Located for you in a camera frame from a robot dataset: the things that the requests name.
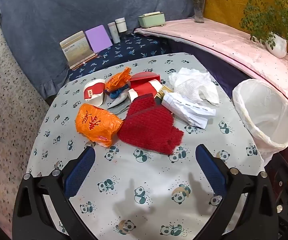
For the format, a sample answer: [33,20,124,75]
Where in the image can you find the red knitted cloth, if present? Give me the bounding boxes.
[117,93,185,155]

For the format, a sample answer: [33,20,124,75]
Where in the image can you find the bin with white liner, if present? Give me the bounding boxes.
[232,78,288,166]

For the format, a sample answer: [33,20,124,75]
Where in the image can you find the grey panda print tablecloth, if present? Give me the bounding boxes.
[30,52,265,240]

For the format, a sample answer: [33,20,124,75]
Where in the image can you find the white capped jar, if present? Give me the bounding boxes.
[115,17,127,34]

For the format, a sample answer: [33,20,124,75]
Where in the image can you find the small gold box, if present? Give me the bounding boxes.
[155,85,175,101]

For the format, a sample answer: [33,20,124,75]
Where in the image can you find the pink speckled cloth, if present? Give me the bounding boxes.
[133,18,288,107]

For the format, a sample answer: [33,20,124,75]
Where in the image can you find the navy printed cloth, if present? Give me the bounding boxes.
[67,32,175,81]

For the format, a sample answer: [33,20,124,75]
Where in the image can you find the white plant pot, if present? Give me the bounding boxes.
[265,32,288,59]

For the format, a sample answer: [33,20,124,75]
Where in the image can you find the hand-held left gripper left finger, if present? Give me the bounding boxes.
[12,145,99,240]

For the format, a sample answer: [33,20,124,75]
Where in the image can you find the puffy orange plastic bag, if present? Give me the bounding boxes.
[75,103,123,148]

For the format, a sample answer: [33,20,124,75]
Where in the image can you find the dented red white paper cup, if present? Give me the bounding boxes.
[83,78,106,106]

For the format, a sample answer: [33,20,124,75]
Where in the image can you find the tall white bottle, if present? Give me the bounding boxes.
[107,22,121,44]

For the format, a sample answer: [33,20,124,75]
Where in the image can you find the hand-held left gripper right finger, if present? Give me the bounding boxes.
[195,144,281,240]

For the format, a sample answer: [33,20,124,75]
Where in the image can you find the green leafy plant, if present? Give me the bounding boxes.
[223,0,288,51]

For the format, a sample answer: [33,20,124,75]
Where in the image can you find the white tissue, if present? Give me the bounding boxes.
[168,67,220,106]

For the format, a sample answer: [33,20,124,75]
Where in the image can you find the red paper envelope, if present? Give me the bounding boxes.
[130,71,161,83]

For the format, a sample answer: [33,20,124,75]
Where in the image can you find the white printed paper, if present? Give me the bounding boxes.
[161,92,216,128]

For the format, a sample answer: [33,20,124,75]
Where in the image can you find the blue grey blanket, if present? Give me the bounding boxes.
[0,0,206,98]

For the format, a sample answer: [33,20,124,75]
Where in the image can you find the desk calendar on stand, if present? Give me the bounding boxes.
[60,30,98,71]

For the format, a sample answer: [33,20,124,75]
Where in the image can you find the grey drawstring pouch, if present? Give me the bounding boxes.
[107,96,130,116]

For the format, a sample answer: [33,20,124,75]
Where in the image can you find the blue plastic wrapper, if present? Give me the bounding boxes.
[109,87,123,99]

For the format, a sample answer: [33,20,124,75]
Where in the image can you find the yellow cloth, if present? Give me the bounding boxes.
[204,0,288,61]

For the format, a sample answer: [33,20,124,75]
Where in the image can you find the purple notebook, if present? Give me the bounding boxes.
[84,25,113,54]

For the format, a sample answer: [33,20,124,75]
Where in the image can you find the light green tissue box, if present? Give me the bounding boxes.
[137,11,166,28]

